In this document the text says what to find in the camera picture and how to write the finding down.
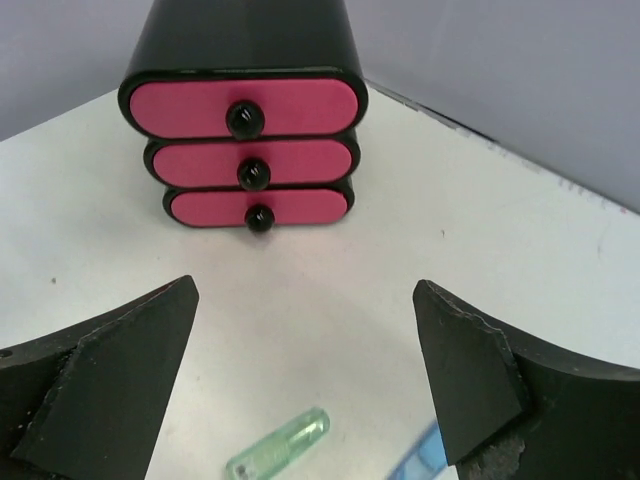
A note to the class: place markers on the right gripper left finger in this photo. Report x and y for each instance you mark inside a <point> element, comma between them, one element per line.
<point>88,401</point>

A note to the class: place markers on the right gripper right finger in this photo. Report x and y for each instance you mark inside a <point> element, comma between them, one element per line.
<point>512,406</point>

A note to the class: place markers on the blue translucent highlighter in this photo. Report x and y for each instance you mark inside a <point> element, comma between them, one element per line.
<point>425,460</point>

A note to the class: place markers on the green translucent highlighter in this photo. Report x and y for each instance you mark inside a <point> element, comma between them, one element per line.
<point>274,452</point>

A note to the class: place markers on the black drawer cabinet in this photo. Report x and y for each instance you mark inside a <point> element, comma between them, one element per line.
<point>247,40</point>

